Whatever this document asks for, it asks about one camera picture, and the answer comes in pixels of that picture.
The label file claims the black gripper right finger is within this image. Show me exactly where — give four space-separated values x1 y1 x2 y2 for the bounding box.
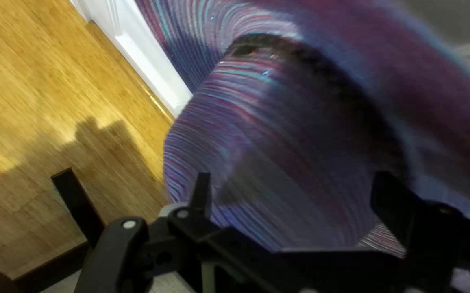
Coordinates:
367 169 429 252

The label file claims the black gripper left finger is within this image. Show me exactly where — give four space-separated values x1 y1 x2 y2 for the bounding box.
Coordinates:
185 171 214 231

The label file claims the purple woven wide-brim hat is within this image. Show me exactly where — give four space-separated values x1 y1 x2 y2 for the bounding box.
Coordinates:
133 0 470 293

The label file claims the black metal stand leg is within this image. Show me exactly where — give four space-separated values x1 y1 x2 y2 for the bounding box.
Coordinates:
0 166 107 293

